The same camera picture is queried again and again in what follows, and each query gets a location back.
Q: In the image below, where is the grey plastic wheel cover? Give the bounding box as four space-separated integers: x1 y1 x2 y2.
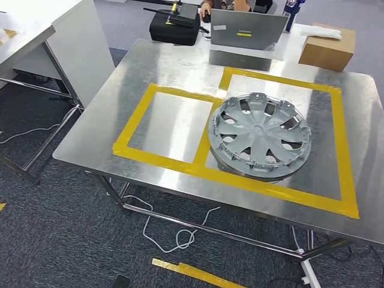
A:
207 92 312 184

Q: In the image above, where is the stainless steel workbench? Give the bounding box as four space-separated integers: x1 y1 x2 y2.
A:
53 38 384 261

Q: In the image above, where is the black carrying case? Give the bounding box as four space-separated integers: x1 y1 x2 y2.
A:
149 14 201 46

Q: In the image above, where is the yellow floor tape strip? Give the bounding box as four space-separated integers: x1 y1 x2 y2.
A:
151 258 247 288

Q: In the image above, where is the person's hand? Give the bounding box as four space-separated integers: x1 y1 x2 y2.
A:
199 2 213 20

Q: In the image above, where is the grey laptop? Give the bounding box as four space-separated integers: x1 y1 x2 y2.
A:
210 8 290 51

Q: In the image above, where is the person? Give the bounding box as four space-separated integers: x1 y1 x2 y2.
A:
199 0 256 20

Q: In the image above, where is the white desk with steel legs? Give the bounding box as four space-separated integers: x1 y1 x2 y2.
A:
0 0 116 184

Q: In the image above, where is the brown cardboard box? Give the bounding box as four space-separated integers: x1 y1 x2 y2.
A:
299 22 356 73

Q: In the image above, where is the white power strip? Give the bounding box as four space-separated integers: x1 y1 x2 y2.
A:
300 248 322 288

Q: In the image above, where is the white foam wrap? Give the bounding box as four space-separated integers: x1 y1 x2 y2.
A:
299 25 343 40

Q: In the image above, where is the yellow tape piece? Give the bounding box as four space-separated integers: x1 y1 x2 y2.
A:
0 28 18 45

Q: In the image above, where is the small yellow tape frame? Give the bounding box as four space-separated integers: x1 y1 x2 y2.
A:
112 82 224 176

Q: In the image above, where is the white floor cable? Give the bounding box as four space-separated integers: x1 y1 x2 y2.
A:
123 194 222 254
0 106 81 145
290 226 302 252

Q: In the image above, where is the large yellow tape frame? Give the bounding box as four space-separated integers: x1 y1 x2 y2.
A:
192 67 360 220

